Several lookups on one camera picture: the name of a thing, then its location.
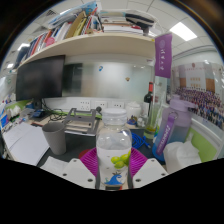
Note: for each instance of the black computer monitor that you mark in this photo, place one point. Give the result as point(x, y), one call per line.
point(40, 78)

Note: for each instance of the tall clear glass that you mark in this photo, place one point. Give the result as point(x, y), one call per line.
point(151, 131)

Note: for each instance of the white lidded jar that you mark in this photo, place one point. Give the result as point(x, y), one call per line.
point(133, 111)

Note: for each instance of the grey metal laptop stand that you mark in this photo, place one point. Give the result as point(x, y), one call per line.
point(80, 121)

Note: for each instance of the dark wine bottle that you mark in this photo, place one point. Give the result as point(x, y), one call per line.
point(148, 98)

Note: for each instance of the clear plastic drink bottle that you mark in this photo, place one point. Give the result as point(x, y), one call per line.
point(113, 150)

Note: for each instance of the black red-edged desk mat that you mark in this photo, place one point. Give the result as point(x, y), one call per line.
point(76, 143)

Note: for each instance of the white wall sockets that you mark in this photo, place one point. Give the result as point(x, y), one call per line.
point(84, 105)

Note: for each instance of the purple hanging banner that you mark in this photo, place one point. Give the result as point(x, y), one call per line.
point(163, 55)

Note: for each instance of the dark rectangular pad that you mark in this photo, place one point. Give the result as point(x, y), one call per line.
point(149, 152)

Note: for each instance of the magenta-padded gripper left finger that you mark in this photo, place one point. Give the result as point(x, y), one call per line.
point(88, 163)

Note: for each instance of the white paper sheets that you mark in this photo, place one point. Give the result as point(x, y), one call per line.
point(28, 143)

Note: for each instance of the group photo poster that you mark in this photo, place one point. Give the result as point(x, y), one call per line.
point(203, 96)

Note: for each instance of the grey cup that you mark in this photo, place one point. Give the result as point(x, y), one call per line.
point(55, 138)

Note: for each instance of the large lilac water bottle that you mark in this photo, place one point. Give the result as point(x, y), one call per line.
point(176, 126)

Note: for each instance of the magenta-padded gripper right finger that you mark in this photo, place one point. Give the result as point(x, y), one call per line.
point(138, 163)

